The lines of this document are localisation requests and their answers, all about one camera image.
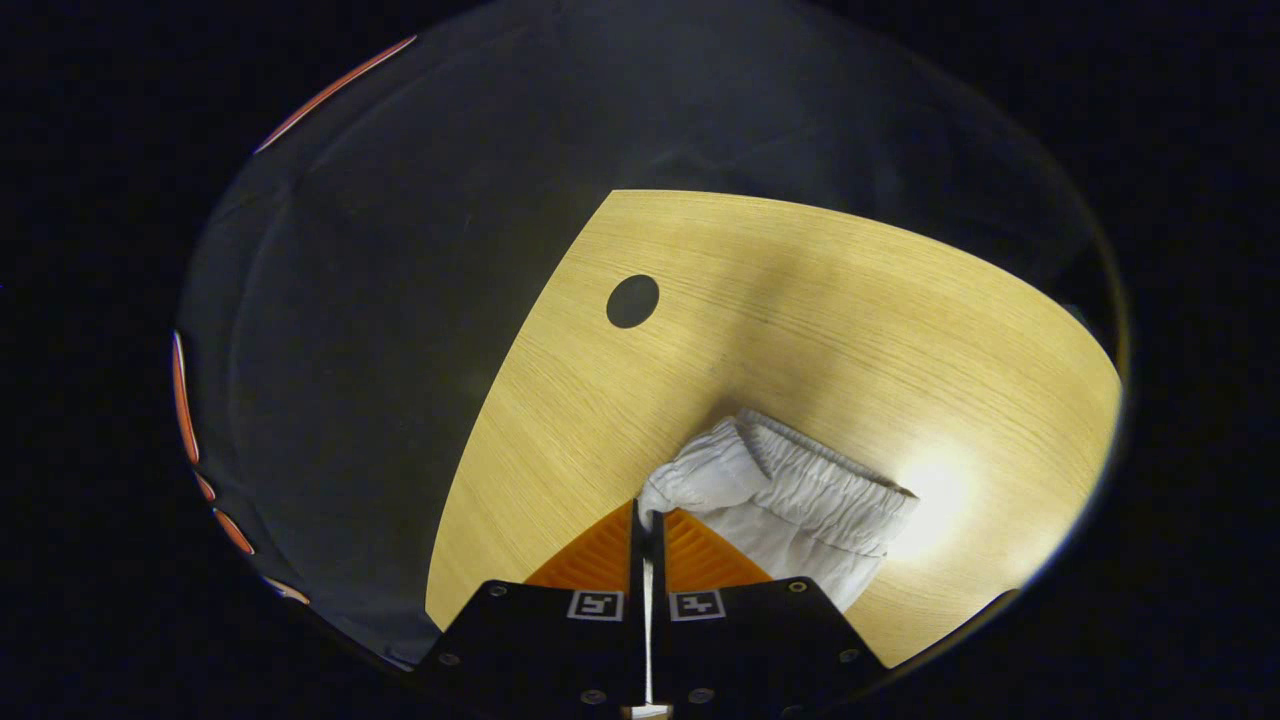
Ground black backdrop cloth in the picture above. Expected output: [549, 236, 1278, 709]
[172, 0, 1131, 671]

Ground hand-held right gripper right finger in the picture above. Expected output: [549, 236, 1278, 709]
[652, 508, 889, 720]

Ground white jeans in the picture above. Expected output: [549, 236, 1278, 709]
[638, 408, 919, 613]

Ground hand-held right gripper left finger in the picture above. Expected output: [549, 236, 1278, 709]
[415, 500, 646, 720]

